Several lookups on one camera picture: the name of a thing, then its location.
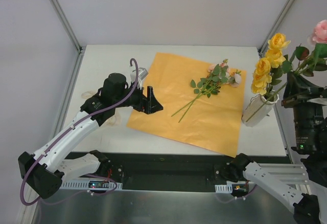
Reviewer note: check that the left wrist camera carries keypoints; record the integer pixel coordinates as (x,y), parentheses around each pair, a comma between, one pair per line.
(142,73)

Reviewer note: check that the aluminium frame post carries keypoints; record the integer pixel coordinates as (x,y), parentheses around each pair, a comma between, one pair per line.
(66,25)
(276,25)

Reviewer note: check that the left aluminium frame post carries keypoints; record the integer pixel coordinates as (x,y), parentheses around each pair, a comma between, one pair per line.
(66,25)

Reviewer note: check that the white cable duct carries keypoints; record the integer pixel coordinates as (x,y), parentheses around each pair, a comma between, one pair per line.
(226,189)
(95,185)

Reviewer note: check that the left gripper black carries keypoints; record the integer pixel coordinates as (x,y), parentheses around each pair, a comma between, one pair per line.
(144,102)

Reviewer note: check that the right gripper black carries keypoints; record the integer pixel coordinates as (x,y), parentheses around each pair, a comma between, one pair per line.
(300,98)

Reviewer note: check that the large pink rose stem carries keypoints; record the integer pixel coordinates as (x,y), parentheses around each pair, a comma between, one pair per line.
(303,61)

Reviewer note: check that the left white cable duct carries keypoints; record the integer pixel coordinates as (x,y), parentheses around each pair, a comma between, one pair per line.
(95,185)

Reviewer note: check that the cream ribbon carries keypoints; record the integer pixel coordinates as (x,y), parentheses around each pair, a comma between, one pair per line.
(115,120)

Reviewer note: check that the yellow rose stem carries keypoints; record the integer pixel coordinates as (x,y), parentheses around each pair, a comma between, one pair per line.
(268,70)

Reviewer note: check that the flower bunch pink yellow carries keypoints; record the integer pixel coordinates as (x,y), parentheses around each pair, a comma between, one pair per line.
(219,75)

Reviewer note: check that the right white cable duct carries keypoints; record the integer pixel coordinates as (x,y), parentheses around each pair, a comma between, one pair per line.
(226,189)

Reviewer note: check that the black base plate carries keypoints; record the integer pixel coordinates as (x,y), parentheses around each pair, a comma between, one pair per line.
(166,172)

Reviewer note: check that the right aluminium frame post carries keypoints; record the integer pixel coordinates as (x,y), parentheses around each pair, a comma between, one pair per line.
(276,25)

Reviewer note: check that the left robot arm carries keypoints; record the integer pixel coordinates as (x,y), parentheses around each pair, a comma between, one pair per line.
(47,168)

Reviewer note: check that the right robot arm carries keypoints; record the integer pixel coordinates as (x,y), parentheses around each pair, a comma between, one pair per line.
(301,188)

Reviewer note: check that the orange wrapping paper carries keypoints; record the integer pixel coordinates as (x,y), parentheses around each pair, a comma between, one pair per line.
(209,122)

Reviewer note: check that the white ribbed vase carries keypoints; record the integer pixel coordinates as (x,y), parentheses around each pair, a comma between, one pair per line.
(258,108)

